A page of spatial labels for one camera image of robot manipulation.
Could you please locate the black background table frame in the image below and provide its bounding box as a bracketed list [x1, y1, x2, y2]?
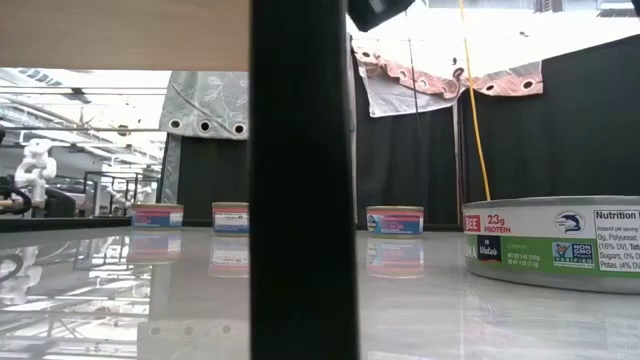
[82, 169, 161, 219]

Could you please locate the green Bumble Bee tuna can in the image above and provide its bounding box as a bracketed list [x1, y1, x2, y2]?
[461, 195, 640, 295]

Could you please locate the white humanoid robot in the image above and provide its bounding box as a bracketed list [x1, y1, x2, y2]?
[13, 137, 59, 219]

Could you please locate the white cloth with pink trim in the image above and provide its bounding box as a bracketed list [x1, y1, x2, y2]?
[349, 39, 546, 119]

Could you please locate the yellow cable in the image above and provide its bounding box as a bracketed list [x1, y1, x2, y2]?
[458, 0, 493, 202]

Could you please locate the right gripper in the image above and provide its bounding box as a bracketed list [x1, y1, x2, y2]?
[347, 0, 417, 33]

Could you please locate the grey curtain stand pole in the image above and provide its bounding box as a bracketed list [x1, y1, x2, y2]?
[451, 99, 464, 226]

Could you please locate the black curtain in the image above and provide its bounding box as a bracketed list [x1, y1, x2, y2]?
[355, 99, 459, 226]
[177, 134, 251, 221]
[459, 33, 640, 204]

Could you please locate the grey leaf-pattern cloth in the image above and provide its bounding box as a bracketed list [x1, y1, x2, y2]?
[158, 69, 251, 206]

